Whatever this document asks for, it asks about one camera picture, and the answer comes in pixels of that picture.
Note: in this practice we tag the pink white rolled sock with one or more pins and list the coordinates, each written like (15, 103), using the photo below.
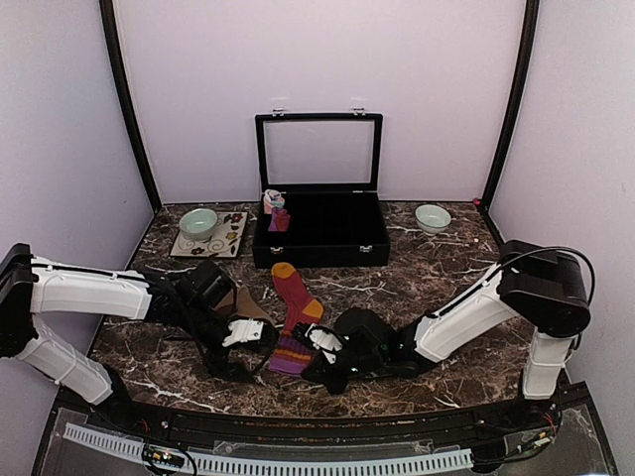
(273, 201)

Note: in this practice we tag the magenta purple rolled sock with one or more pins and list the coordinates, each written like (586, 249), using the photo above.
(280, 220)

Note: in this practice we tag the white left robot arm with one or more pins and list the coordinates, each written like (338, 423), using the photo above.
(32, 285)

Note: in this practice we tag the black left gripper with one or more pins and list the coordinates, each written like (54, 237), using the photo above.
(219, 363)

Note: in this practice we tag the brown sock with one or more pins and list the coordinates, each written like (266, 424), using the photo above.
(239, 306)

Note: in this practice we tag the white perforated front rail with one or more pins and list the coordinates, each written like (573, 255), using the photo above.
(165, 460)

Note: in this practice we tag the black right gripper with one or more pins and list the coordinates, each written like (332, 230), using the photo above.
(335, 385)

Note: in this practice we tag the black right corner post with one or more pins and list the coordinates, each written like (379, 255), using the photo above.
(522, 63)

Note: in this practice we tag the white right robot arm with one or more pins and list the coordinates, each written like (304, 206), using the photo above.
(543, 285)

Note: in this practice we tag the black left corner post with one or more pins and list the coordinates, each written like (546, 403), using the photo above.
(127, 108)

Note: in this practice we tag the magenta striped sock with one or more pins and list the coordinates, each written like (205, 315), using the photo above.
(290, 356)

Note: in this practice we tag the black compartment storage box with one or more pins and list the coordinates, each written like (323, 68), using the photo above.
(326, 165)

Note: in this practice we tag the black corner post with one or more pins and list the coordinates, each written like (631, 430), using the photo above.
(522, 63)
(127, 108)

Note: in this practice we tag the green bowl at right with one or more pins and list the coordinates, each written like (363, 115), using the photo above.
(432, 219)

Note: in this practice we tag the green ceramic bowl on plate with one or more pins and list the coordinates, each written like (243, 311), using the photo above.
(198, 224)

